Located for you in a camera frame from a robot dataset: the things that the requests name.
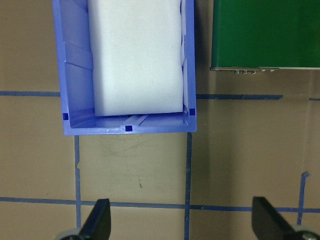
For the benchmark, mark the blue plastic storage bin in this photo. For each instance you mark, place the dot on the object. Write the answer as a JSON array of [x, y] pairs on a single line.
[[75, 87]]

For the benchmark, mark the white foam pad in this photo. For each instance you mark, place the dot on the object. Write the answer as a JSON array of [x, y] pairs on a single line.
[[137, 62]]

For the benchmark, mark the green conveyor belt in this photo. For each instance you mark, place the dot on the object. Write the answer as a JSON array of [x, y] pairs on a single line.
[[265, 32]]

